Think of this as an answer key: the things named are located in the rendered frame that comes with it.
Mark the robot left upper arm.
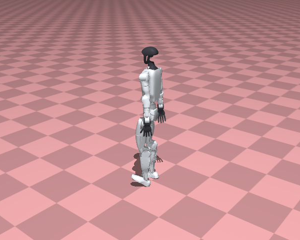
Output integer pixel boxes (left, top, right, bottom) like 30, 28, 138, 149
139, 71, 150, 101

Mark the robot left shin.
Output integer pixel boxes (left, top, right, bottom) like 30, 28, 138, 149
139, 149, 151, 182

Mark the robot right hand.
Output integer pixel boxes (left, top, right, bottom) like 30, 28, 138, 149
157, 104, 166, 123

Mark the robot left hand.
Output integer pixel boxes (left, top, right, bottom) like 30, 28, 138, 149
140, 118, 152, 137

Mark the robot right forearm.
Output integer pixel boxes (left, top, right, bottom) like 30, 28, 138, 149
157, 89, 164, 109

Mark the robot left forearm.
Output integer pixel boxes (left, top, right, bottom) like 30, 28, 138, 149
142, 96, 151, 124

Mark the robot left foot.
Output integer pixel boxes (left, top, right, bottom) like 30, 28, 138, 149
131, 174, 151, 187

